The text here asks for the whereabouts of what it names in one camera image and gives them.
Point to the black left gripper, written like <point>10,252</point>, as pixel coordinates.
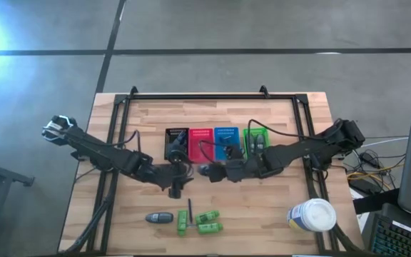
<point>175,176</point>

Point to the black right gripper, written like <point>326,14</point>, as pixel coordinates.
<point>244,169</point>

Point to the black disposable razor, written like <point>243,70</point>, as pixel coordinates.
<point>225,137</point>
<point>190,210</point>

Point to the dark toiletry tube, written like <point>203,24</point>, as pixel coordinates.
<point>181,137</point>

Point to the small green bottle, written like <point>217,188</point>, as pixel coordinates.
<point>182,222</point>
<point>209,227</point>
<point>207,216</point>

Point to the grey travel deodorant stick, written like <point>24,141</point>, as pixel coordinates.
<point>159,217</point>
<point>251,141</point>
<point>260,141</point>

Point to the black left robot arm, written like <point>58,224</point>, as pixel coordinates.
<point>102,151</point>

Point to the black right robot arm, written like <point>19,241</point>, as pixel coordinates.
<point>309,146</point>

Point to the blue plastic basket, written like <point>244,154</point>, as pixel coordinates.
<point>219,150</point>

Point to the red plastic basket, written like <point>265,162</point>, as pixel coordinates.
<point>195,150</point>

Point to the black plastic basket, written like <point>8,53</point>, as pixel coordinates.
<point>170,142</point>

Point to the green plastic basket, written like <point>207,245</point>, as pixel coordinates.
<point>268,137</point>

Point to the white-lidded wipes canister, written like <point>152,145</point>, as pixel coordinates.
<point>316,214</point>

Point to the black power brick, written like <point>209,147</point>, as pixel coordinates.
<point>360,186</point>

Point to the black power adapter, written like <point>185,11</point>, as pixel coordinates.
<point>367,157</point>

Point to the backlit black keyboard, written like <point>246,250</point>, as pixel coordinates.
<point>398,239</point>

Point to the black metal table frame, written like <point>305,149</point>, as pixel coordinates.
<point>209,96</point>

